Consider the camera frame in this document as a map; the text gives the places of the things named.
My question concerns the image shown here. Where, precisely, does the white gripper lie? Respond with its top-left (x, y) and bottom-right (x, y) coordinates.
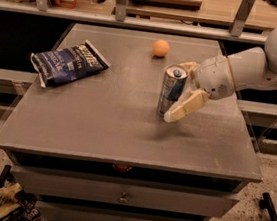
top-left (164, 55), bottom-right (235, 123)

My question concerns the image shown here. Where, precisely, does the Red Bull can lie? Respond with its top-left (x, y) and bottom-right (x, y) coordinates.
top-left (157, 64), bottom-right (188, 115)

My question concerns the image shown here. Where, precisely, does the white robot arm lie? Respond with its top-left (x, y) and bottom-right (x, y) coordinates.
top-left (164, 28), bottom-right (277, 123)

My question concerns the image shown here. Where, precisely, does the orange fruit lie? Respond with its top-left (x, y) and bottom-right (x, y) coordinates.
top-left (152, 40), bottom-right (170, 58)

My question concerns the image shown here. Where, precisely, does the grey drawer cabinet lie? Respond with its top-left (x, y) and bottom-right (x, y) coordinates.
top-left (0, 24), bottom-right (262, 221)

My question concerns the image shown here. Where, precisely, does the black stand leg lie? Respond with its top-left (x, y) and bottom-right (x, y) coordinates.
top-left (259, 192), bottom-right (277, 221)

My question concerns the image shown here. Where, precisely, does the blue chip bag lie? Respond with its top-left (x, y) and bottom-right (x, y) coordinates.
top-left (30, 41), bottom-right (110, 88)

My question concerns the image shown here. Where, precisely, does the upper grey drawer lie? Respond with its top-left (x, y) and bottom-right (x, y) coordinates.
top-left (12, 166), bottom-right (238, 217)

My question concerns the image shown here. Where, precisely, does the grey drawer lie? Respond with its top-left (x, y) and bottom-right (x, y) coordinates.
top-left (12, 166), bottom-right (238, 217)
top-left (37, 201), bottom-right (189, 221)

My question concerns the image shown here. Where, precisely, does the lower grey drawer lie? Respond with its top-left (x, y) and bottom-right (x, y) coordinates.
top-left (37, 201), bottom-right (189, 221)

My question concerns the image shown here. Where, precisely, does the grey metal shelf rail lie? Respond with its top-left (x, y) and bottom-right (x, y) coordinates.
top-left (0, 0), bottom-right (277, 33)

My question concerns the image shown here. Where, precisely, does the black wire basket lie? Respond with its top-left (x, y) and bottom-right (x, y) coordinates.
top-left (0, 165), bottom-right (50, 221)

